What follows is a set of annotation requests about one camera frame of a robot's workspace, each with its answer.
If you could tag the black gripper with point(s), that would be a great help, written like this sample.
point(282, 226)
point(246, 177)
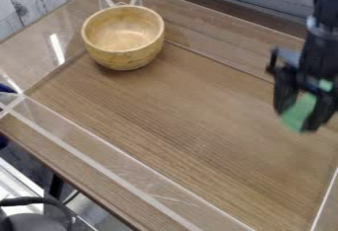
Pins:
point(290, 81)

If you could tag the green rectangular block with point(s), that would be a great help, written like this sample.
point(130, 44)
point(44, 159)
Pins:
point(294, 115)

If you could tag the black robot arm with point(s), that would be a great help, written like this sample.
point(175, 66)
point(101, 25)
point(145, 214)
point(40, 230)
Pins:
point(306, 73)

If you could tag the light wooden bowl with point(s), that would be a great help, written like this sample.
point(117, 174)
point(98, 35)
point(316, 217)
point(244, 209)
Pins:
point(123, 36)

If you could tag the black table leg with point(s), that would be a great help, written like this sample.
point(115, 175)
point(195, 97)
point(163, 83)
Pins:
point(56, 187)

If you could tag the clear acrylic tray wall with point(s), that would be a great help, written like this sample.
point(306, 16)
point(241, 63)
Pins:
point(175, 145)

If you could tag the black metal base plate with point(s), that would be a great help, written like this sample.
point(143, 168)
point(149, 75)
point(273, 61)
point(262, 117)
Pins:
point(81, 224)

